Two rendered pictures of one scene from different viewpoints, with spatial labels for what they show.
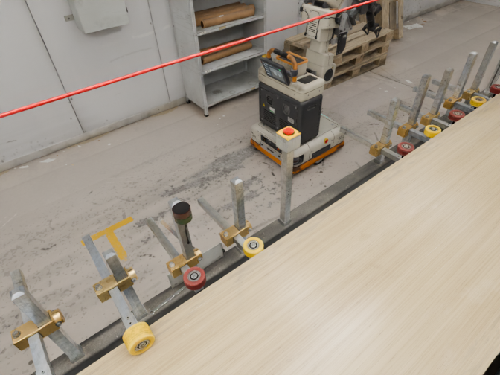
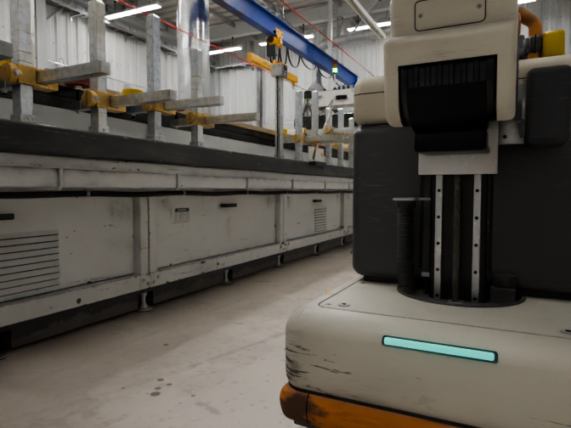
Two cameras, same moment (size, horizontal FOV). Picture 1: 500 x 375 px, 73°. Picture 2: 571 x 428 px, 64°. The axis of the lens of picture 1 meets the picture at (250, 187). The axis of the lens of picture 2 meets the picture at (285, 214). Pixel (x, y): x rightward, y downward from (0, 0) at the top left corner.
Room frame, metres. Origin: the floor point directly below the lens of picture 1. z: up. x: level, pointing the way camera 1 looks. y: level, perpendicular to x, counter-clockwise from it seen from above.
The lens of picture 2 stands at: (3.38, -1.32, 0.52)
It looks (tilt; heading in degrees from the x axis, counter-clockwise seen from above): 3 degrees down; 152
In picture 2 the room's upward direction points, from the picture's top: straight up
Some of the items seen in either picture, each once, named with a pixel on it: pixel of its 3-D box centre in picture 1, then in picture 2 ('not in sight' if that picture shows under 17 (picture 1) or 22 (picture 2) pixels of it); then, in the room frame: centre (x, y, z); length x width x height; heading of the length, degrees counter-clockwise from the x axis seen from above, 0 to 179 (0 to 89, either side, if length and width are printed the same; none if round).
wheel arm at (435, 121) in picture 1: (420, 115); (120, 102); (1.84, -1.11, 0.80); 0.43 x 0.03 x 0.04; 35
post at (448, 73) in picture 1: (436, 106); (98, 77); (1.82, -1.17, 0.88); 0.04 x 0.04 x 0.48; 35
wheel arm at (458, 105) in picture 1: (443, 100); (48, 77); (1.98, -1.31, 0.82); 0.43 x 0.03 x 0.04; 35
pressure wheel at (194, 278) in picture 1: (196, 283); not in sight; (0.68, 0.22, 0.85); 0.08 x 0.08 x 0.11
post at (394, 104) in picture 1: (385, 138); (196, 107); (1.53, -0.76, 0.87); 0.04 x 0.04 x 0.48; 35
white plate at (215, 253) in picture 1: (196, 264); (316, 154); (0.84, 0.24, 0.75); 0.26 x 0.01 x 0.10; 125
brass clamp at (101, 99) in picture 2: (430, 117); (104, 101); (1.81, -1.15, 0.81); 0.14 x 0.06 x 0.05; 125
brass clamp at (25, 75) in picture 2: (452, 101); (30, 77); (1.95, -1.36, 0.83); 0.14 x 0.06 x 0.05; 125
